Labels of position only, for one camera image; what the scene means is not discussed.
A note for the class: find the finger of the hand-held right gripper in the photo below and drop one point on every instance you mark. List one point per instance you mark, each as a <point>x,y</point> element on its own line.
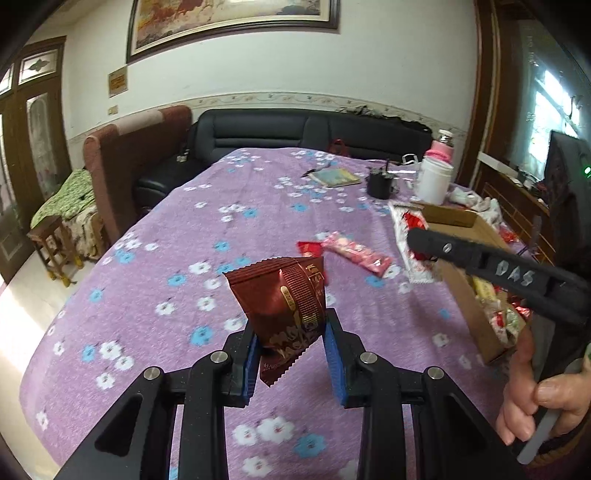
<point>443,249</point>

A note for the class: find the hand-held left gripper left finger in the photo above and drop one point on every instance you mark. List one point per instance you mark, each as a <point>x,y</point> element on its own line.
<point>249,364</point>

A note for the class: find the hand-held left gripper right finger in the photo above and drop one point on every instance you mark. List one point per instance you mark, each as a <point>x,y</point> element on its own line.
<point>333,364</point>

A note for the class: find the white red snack packet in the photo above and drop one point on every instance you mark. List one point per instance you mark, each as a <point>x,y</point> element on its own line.
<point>408,221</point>

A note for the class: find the cardboard box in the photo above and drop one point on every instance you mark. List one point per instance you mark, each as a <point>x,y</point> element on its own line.
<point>466,304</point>

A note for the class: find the dark red snack packet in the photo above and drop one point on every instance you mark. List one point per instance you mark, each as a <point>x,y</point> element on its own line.
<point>281,309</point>

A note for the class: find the small red snack packet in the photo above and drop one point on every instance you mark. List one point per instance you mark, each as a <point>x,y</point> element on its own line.
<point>309,249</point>

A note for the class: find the person's right hand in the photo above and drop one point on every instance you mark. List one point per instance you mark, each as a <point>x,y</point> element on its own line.
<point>519,406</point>

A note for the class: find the pile of snack packets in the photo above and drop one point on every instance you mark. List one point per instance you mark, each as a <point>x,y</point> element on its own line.
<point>501,318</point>

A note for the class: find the white plastic bag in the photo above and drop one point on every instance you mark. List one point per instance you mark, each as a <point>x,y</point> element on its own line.
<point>480,203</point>

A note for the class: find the white plastic jar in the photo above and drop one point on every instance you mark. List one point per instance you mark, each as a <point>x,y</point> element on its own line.
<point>434,182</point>

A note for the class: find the pink snack packet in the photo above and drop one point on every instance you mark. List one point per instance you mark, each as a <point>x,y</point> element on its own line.
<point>358,253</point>

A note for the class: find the wooden side cabinet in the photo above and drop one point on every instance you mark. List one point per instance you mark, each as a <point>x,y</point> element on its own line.
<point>512,198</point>

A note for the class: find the black cup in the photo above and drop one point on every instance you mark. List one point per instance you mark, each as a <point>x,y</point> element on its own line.
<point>379,184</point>

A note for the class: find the pink sleeved glass bottle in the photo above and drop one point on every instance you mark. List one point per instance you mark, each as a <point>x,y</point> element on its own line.
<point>441,150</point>

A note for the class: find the black monitor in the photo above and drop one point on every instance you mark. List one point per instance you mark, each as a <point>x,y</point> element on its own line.
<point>568,184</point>

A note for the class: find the green notebook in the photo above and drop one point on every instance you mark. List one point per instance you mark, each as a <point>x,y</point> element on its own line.
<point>337,177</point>

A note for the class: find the purple floral tablecloth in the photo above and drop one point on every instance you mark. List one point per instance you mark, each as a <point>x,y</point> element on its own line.
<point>161,258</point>

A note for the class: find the red bag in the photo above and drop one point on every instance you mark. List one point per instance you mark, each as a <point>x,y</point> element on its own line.
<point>339,146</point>

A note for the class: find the dark pen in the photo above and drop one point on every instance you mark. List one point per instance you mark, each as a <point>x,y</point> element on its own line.
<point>311,172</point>

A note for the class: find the person's maroon clothing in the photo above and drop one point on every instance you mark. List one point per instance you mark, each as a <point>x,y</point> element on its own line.
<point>563,461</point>

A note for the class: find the bright window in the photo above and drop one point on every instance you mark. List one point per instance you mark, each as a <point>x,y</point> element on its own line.
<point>549,92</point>

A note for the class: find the beige crocheted cloth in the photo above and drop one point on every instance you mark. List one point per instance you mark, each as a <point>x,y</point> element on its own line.
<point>85,230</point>

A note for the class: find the black leather sofa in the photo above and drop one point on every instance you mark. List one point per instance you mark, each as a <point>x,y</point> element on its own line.
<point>258,129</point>

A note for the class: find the black bag with buckles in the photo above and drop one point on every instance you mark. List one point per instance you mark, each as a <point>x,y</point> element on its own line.
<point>184,147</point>

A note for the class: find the brown armchair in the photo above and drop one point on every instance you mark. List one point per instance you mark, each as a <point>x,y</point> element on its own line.
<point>120,175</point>

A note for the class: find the wooden stool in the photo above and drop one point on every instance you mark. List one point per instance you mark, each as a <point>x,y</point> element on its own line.
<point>46,230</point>

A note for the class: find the green floral cloth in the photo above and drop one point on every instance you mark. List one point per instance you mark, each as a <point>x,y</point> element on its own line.
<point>64,194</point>

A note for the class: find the wooden glass door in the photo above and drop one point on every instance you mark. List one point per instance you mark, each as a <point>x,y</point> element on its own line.
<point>41,138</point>

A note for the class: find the wooden door frame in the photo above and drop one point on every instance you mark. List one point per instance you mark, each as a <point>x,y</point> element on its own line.
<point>485,92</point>

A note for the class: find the yellow wall plaque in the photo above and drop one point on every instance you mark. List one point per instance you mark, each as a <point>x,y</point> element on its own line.
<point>117,82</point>

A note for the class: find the framed wall painting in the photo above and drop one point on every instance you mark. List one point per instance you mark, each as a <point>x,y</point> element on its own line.
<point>231,18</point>

